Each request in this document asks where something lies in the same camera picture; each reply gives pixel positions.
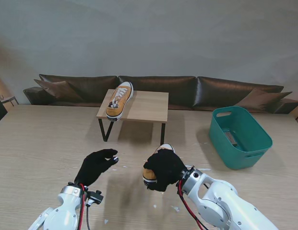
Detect brown cushion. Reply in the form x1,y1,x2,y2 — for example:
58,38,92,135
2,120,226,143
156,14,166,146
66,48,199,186
34,79,83,101
237,88,293,113

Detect brown leather sofa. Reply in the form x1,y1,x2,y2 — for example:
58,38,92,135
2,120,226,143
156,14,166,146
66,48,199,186
23,74,298,115

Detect teal plastic basin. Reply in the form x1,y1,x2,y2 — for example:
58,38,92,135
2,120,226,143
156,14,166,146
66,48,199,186
208,106,274,170

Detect small wooden stand black legs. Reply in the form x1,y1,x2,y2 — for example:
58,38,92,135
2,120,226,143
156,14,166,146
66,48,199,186
96,89,169,146

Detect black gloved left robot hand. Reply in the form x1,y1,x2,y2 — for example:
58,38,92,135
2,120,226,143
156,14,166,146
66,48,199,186
74,149,120,186

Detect small background side table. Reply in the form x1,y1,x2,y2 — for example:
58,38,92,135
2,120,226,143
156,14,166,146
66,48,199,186
0,95,19,107

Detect grey braided cable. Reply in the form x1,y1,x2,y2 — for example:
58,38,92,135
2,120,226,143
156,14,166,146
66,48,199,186
85,206,91,230

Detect red black left arm cable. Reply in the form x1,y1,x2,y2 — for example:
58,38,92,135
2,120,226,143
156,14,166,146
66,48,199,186
78,184,90,230

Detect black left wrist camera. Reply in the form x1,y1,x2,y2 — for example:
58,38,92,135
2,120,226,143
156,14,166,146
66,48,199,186
87,190,104,206

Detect yellow canvas sneaker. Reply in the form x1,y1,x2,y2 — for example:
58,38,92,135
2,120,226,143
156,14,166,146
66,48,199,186
142,143,176,190
106,81,134,122

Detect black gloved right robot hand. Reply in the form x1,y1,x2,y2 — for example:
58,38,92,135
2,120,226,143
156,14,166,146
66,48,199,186
143,148,189,192

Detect beige hand brush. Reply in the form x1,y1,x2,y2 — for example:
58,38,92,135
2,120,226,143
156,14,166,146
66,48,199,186
224,130,239,147

